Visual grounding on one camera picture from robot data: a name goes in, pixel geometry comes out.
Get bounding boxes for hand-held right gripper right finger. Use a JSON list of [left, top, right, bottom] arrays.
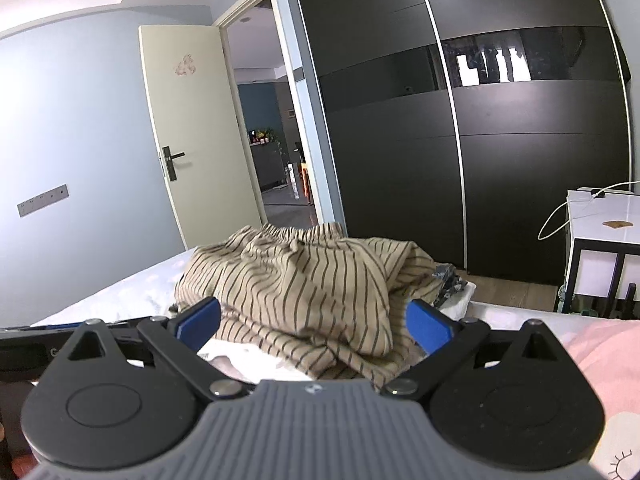
[[382, 299, 577, 401]]

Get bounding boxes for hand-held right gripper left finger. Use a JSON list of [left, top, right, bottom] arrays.
[[47, 296, 248, 403]]

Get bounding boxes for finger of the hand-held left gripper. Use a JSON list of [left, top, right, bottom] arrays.
[[0, 320, 88, 335]]

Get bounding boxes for beige dark-striped pants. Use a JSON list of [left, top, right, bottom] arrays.
[[174, 222, 443, 382]]

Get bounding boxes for stack of folded clothes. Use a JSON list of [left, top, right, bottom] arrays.
[[200, 262, 477, 383]]

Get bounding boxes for person's left hand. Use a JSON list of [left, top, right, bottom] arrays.
[[0, 420, 37, 478]]

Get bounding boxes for bed with polka dot sheet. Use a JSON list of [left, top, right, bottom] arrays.
[[30, 247, 601, 361]]

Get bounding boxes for black sliding wardrobe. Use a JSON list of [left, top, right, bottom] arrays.
[[291, 0, 632, 286]]

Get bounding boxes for dark hallway cabinet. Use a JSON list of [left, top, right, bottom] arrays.
[[250, 129, 289, 192]]

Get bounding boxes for white black-framed nightstand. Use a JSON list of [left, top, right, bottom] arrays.
[[559, 187, 640, 318]]

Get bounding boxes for pink printed blanket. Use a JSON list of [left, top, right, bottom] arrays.
[[567, 317, 640, 480]]

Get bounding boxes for cream door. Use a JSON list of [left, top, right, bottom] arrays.
[[138, 24, 266, 251]]

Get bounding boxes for grey wall socket strip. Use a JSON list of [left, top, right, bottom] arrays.
[[17, 185, 69, 217]]

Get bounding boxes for dark door handle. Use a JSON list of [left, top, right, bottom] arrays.
[[159, 146, 186, 182]]

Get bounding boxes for white door frame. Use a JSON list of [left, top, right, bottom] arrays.
[[212, 0, 347, 227]]

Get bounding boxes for white cable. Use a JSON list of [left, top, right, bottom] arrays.
[[538, 181, 640, 241]]

